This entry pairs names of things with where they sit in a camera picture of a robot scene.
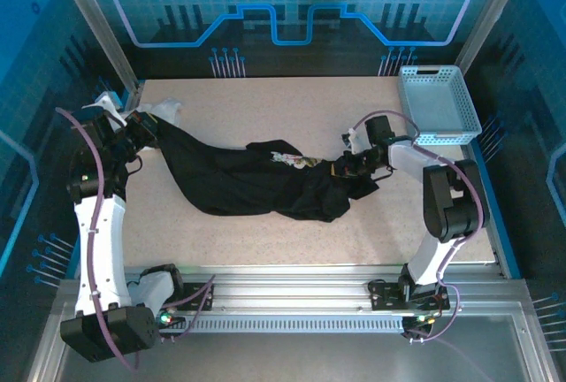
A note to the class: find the black t-shirt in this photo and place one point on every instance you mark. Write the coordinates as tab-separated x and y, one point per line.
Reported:
230	178

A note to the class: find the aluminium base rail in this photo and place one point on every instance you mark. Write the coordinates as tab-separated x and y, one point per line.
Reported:
287	293

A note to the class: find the grey perforated plastic basket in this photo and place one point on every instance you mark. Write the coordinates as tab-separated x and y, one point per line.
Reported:
435	103

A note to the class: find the aluminium frame post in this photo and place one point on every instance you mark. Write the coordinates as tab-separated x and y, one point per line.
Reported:
98	24
491	15

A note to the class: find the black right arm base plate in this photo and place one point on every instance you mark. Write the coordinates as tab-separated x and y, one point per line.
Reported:
384	295

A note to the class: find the small LED controller board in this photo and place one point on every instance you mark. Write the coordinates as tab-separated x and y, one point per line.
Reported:
420	320
165	318

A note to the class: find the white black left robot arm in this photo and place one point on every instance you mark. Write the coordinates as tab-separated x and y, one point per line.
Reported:
99	245

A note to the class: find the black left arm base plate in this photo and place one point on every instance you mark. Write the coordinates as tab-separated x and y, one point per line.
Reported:
199	295

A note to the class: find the white folded t-shirt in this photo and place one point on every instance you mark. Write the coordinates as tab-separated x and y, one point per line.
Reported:
170	110

